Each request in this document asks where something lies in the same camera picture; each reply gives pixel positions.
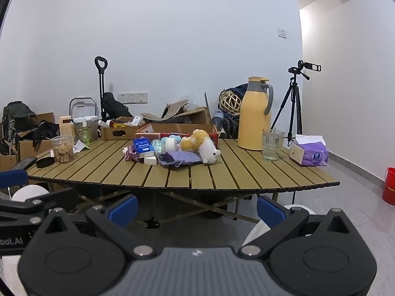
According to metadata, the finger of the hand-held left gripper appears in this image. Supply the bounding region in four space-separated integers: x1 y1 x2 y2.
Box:
0 188 84 223
0 170 29 191

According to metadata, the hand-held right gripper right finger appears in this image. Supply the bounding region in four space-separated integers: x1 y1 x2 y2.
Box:
239 195 364 258

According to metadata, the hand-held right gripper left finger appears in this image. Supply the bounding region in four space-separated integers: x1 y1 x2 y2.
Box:
36 195 155 258

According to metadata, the blue tissue packet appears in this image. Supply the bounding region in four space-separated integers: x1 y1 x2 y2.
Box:
133 138 156 158

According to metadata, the yellow and white plush toy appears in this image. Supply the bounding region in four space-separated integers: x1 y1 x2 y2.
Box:
180 129 221 165

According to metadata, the red shallow cardboard box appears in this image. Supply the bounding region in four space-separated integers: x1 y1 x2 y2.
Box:
135 123 219 148

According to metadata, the black flat device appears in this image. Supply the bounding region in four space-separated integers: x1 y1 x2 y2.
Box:
10 157 38 171

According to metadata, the white rounded object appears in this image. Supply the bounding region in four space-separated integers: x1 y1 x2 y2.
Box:
11 185 50 203
242 204 317 247

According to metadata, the plain open cardboard box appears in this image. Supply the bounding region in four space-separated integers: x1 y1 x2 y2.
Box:
17 112 56 161

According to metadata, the clear snack jar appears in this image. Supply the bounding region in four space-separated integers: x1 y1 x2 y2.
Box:
51 135 75 164

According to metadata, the black jacket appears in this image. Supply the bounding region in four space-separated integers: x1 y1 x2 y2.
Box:
31 121 60 141

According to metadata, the grey green backpack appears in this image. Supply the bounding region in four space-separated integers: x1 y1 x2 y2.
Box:
1 101 39 155

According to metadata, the clear glass cup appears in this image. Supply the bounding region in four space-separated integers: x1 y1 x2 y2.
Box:
262 129 286 161

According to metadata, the purple tissue pack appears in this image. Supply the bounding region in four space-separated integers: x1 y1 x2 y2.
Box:
289 134 329 167

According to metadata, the tan carton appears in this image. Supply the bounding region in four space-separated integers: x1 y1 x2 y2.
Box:
59 115 77 147

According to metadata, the white paper slip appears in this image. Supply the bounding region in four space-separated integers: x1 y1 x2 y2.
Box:
73 140 90 154

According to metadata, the purple cloth pouch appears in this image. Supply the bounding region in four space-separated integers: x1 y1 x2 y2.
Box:
158 150 202 168

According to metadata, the green spray bottle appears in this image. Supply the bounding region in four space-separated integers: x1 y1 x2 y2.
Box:
81 118 91 146

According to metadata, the clear storage jar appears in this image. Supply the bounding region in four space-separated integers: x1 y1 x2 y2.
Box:
88 116 99 139

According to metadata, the yellow thermos jug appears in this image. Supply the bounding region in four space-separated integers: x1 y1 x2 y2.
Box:
237 76 274 151

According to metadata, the blue water bottle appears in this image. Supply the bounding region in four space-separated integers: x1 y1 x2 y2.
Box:
212 110 224 134

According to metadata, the black bag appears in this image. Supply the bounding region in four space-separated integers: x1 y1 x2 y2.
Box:
102 92 130 119

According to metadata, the wicker ball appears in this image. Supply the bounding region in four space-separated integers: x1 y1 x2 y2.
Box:
219 90 244 114

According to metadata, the red plastic bucket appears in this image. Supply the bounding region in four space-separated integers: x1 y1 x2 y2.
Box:
382 167 395 206

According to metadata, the blue cloth bag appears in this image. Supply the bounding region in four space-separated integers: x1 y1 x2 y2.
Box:
223 83 249 121

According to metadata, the pink drawstring pouch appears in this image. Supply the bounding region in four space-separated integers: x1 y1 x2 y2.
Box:
122 146 140 163

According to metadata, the cardboard box with handle hole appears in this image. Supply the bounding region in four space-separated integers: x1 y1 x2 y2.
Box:
99 116 146 141

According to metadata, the white wire frame basket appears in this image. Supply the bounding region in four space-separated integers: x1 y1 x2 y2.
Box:
69 97 99 121

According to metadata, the white wall socket strip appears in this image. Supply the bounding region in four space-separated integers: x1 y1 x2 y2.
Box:
118 92 149 104

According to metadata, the black camera tripod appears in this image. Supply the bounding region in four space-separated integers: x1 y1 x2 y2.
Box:
270 59 322 147

